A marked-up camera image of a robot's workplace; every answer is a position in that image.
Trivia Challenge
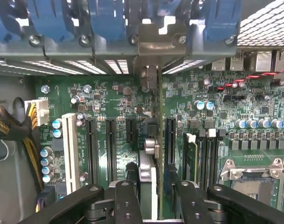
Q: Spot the CPU socket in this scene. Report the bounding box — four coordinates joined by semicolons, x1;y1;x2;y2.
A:
220;158;284;214

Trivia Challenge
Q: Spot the black power connector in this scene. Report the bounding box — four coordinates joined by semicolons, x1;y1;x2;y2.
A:
34;185;56;213

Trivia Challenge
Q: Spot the blue slot latch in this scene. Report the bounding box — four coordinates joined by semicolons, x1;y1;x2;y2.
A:
125;0;200;35
198;0;242;46
87;0;128;49

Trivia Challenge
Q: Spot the green motherboard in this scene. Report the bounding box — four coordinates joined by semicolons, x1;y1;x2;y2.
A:
34;67;284;214

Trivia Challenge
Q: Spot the short black expansion slot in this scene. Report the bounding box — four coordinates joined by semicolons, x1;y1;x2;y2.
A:
126;116;137;144

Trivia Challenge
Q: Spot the braided power cable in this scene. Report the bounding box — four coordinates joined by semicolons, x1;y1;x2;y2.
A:
0;102;46;191

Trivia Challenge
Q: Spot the white power connector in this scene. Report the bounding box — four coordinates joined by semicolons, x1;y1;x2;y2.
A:
24;99;50;126

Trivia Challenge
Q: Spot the open PC case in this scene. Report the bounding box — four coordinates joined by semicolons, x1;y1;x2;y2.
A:
0;0;284;224

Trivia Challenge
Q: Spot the long black expansion slot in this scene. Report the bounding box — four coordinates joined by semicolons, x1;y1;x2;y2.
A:
165;116;178;165
85;118;99;185
105;118;118;185

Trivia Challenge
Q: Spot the white expansion slot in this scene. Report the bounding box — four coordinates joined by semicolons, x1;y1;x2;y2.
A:
62;113;81;196

